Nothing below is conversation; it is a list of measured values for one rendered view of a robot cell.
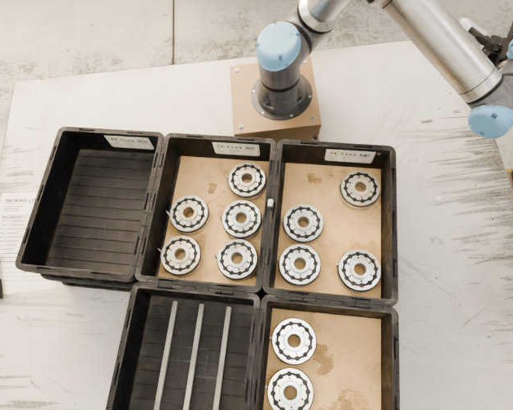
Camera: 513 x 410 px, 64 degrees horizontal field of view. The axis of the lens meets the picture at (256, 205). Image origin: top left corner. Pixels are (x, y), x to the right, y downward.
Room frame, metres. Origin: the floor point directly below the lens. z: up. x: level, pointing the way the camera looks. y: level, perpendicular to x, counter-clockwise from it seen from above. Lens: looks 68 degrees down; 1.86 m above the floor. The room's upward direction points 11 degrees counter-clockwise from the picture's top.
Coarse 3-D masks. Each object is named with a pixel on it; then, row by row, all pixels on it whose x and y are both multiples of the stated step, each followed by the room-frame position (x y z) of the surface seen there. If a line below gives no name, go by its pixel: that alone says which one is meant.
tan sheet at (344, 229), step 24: (288, 168) 0.50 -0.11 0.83; (312, 168) 0.49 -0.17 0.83; (336, 168) 0.47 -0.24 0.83; (360, 168) 0.46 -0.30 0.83; (288, 192) 0.43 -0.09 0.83; (312, 192) 0.42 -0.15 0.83; (336, 192) 0.40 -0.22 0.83; (336, 216) 0.34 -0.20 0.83; (360, 216) 0.32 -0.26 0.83; (288, 240) 0.30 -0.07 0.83; (336, 240) 0.27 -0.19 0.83; (360, 240) 0.26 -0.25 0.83; (288, 288) 0.18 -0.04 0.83; (312, 288) 0.16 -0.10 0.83; (336, 288) 0.15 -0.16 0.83
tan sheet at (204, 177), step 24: (192, 168) 0.56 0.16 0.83; (216, 168) 0.54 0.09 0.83; (264, 168) 0.51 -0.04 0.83; (192, 192) 0.48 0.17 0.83; (216, 192) 0.47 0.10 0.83; (264, 192) 0.44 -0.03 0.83; (216, 216) 0.40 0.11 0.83; (168, 240) 0.36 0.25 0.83; (216, 240) 0.33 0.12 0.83; (216, 264) 0.27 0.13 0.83
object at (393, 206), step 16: (288, 144) 0.52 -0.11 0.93; (304, 144) 0.51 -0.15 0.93; (320, 144) 0.50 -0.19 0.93; (336, 144) 0.49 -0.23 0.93; (352, 144) 0.49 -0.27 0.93; (368, 144) 0.48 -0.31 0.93; (272, 192) 0.40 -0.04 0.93; (272, 208) 0.35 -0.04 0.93; (272, 224) 0.32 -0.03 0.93; (272, 240) 0.28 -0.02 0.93; (272, 288) 0.17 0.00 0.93; (384, 304) 0.09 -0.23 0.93
